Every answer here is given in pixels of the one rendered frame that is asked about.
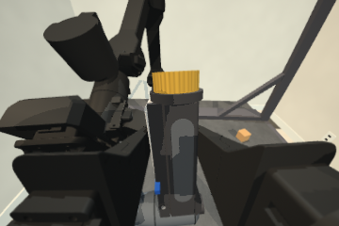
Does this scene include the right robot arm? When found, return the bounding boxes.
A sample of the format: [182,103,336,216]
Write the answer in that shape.
[43,0,166,137]

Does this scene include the orange cube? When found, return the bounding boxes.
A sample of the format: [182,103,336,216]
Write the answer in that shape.
[236,129,251,142]

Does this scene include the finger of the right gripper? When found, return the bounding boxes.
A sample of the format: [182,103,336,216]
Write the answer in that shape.
[14,137,104,153]

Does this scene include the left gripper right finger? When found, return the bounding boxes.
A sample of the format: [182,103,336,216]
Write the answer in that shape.
[198,125,336,226]

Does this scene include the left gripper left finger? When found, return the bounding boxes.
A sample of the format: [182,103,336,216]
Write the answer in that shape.
[12,125,151,226]

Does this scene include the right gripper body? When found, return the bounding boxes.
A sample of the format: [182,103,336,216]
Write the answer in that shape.
[0,90,128,151]

